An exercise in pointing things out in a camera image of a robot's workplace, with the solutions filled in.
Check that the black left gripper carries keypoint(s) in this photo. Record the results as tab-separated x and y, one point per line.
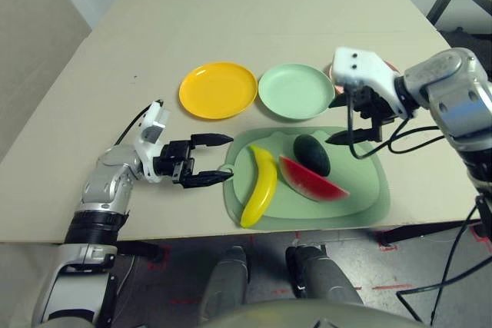
173	159

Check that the black table base bar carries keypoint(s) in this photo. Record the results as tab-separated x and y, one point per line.
138	248
423	231

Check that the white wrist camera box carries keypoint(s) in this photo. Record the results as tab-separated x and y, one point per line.
361	67
153	128

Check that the light green plastic plate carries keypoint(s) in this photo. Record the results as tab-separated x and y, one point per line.
294	90

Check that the yellow toy banana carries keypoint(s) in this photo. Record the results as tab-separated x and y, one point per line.
265	182

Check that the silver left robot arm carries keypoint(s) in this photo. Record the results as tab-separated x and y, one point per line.
104	182

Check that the grey robot leg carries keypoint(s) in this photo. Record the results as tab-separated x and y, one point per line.
323	278
227	278

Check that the yellow plastic plate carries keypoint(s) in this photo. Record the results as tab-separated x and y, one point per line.
217	90

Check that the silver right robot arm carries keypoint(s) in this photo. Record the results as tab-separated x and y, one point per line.
453	86

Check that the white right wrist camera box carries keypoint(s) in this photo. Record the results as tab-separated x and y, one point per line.
361	67

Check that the green silicone cutting board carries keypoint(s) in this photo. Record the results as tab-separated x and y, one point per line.
365	182

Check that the dark green toy avocado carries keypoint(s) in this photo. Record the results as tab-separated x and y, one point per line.
311	153

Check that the grey robot right leg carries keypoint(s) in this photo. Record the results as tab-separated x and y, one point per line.
323	278

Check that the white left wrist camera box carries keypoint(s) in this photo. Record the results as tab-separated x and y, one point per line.
153	128

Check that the grey robot left leg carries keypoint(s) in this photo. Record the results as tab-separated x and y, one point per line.
227	278

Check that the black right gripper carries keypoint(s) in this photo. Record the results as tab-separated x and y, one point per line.
374	107

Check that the dark grey floor rug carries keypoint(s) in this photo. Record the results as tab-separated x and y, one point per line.
461	36

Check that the red toy watermelon slice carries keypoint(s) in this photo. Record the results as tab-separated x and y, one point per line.
311	184

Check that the pink plastic plate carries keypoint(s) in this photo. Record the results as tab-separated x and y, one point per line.
331	76

